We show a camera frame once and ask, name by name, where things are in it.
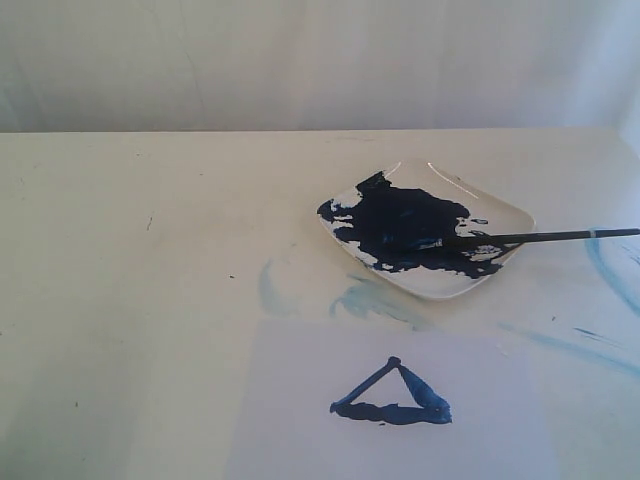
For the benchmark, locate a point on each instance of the black paintbrush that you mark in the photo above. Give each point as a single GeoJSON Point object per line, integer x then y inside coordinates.
{"type": "Point", "coordinates": [468, 242]}

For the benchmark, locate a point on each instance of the white square paint plate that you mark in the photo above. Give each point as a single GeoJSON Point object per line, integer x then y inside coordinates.
{"type": "Point", "coordinates": [381, 217]}

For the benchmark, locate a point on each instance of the white paper sheet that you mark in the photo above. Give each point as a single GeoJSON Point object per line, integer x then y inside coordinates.
{"type": "Point", "coordinates": [331, 401]}

